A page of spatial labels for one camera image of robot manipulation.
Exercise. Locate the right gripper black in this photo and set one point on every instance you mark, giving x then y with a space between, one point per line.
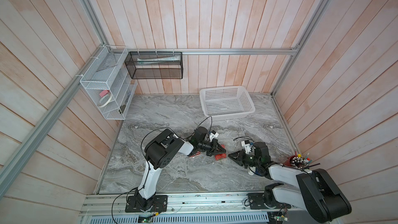
239 159

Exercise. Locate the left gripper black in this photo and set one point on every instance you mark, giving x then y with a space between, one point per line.
214 150

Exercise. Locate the clear plastic clamshell container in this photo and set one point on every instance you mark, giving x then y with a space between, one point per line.
198 153

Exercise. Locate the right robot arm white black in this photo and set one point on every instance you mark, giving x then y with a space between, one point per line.
294 184

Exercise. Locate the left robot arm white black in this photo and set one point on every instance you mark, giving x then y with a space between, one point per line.
162 149

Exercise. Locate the white perforated plastic basket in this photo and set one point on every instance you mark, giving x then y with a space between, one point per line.
223 103

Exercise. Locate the red pen cup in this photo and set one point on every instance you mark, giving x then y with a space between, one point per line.
299 161

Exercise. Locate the roll of tape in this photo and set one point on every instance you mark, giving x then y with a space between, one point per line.
105 100

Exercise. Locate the pink note pad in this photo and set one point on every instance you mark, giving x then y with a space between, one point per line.
103 93

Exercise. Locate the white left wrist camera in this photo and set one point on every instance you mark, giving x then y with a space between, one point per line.
213 135

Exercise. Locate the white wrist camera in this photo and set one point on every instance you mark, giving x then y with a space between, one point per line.
213 135
247 146

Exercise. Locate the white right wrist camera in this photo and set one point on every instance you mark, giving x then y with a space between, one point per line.
247 146

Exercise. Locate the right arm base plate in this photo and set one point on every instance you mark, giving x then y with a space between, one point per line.
264 200

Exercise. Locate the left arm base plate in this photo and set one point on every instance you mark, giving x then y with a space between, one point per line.
137 204

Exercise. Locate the black mesh wall basket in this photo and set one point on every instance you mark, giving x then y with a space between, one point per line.
154 65

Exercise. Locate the white wire wall shelf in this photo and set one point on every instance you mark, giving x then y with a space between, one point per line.
107 71

